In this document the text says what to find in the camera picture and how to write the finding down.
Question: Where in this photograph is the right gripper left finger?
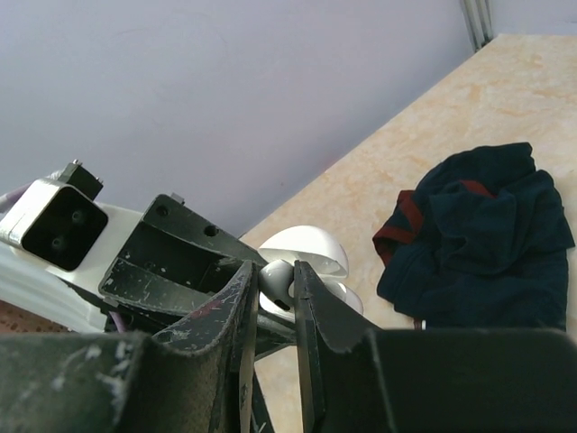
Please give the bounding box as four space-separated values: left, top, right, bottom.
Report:
1 262 258 432

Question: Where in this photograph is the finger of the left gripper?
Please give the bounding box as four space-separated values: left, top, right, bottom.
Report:
97 195 296 352

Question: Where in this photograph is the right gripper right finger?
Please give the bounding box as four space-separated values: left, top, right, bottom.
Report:
294 262 576 432

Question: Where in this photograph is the white earbud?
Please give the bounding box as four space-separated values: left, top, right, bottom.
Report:
258 260 294 311

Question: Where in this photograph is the white charging case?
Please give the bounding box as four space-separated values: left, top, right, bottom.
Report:
257 226 363 324

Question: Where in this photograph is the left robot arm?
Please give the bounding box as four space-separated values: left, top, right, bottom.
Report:
1 194 265 334

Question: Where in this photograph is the dark navy cloth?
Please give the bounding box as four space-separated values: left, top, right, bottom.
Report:
372 143 574 330

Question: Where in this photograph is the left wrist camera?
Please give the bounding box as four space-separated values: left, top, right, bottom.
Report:
1 160 108 271

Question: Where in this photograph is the left aluminium frame post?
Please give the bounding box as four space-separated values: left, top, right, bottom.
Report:
460 0 494 52

